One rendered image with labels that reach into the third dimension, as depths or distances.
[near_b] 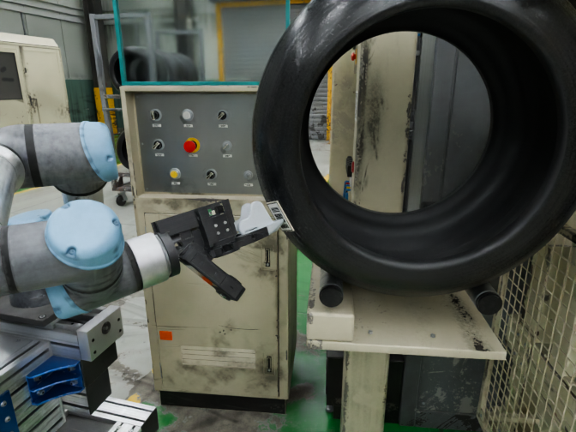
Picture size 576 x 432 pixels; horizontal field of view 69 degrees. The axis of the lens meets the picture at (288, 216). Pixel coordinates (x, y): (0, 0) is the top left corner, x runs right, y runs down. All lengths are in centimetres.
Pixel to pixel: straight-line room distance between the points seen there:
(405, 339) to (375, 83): 59
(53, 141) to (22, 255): 38
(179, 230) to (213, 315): 101
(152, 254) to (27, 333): 79
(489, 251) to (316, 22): 46
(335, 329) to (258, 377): 96
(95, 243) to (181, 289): 114
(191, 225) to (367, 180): 57
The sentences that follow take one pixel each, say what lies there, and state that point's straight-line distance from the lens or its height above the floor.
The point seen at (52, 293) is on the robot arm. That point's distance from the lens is 59.
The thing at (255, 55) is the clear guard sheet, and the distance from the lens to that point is 139.
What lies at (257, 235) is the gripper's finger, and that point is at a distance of 66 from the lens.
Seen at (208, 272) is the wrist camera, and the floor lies 100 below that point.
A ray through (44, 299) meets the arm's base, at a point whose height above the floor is 74.
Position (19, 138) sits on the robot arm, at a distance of 86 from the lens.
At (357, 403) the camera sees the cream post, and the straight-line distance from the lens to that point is 141.
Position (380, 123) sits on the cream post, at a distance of 107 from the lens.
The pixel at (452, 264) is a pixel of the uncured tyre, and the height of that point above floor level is 98.
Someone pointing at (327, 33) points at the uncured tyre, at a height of 134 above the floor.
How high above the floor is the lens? 127
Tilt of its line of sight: 18 degrees down
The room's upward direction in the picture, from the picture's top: straight up
